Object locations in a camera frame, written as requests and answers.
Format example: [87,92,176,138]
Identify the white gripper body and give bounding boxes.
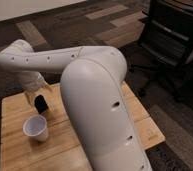
[20,72,45,91]

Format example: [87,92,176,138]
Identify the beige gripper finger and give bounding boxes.
[24,91,35,106]
[42,84,53,93]

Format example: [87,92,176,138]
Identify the black eraser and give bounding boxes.
[34,95,48,114]

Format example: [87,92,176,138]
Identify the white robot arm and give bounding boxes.
[0,40,152,171]

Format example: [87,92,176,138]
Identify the wooden table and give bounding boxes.
[0,81,166,171]

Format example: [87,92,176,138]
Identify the black office chair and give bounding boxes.
[131,0,193,101]

